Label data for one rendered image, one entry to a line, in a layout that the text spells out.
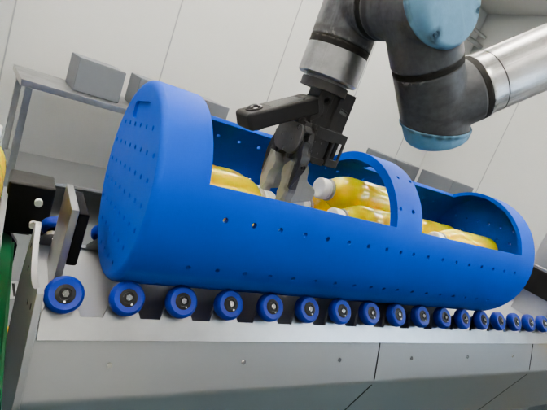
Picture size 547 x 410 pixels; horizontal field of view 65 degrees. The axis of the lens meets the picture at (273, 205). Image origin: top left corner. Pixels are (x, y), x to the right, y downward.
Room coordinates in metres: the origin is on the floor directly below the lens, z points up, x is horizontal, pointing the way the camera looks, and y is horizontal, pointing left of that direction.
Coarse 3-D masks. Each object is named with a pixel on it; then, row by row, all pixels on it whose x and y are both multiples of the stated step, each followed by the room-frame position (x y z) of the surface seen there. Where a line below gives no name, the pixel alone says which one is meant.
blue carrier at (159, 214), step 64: (128, 128) 0.63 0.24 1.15; (192, 128) 0.52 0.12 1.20; (128, 192) 0.54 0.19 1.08; (192, 192) 0.49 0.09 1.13; (128, 256) 0.48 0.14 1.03; (192, 256) 0.50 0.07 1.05; (256, 256) 0.55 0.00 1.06; (320, 256) 0.61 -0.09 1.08; (384, 256) 0.68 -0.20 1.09; (448, 256) 0.77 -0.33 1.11; (512, 256) 0.89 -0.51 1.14
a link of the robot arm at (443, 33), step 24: (360, 0) 0.58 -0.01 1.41; (384, 0) 0.54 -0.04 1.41; (408, 0) 0.51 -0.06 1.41; (432, 0) 0.50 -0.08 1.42; (456, 0) 0.51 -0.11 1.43; (480, 0) 0.53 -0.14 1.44; (360, 24) 0.59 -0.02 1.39; (384, 24) 0.55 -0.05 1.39; (408, 24) 0.52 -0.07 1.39; (432, 24) 0.50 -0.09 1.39; (456, 24) 0.52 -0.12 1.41; (408, 48) 0.54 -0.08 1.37; (432, 48) 0.53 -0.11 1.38; (456, 48) 0.55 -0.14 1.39; (408, 72) 0.56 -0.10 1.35
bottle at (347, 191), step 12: (336, 180) 0.78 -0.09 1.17; (348, 180) 0.79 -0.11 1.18; (360, 180) 0.81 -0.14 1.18; (336, 192) 0.77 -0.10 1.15; (348, 192) 0.77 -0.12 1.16; (360, 192) 0.78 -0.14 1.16; (372, 192) 0.80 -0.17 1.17; (384, 192) 0.83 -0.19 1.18; (336, 204) 0.77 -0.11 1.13; (348, 204) 0.77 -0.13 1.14; (360, 204) 0.78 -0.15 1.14; (372, 204) 0.80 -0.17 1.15; (384, 204) 0.82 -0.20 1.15
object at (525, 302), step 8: (536, 264) 1.33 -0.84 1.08; (536, 272) 1.29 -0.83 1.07; (544, 272) 1.28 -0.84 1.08; (528, 280) 1.30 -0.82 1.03; (536, 280) 1.29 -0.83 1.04; (544, 280) 1.27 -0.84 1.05; (528, 288) 1.29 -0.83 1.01; (536, 288) 1.28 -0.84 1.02; (544, 288) 1.26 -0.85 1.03; (520, 296) 1.32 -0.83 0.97; (528, 296) 1.30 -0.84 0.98; (536, 296) 1.28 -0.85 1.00; (544, 296) 1.25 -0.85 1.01; (512, 304) 1.32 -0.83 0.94; (520, 304) 1.31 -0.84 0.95; (528, 304) 1.29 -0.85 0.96; (536, 304) 1.27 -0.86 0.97; (544, 304) 1.26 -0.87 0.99; (528, 312) 1.28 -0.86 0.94; (536, 312) 1.26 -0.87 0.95; (544, 312) 1.25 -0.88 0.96
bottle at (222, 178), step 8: (216, 168) 0.59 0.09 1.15; (216, 176) 0.57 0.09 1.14; (224, 176) 0.58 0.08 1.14; (232, 176) 0.59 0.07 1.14; (240, 176) 0.61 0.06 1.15; (216, 184) 0.57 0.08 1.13; (224, 184) 0.57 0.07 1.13; (232, 184) 0.58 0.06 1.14; (240, 184) 0.59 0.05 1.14; (248, 184) 0.60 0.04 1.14; (248, 192) 0.59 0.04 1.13; (256, 192) 0.61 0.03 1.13; (264, 192) 0.63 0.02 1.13
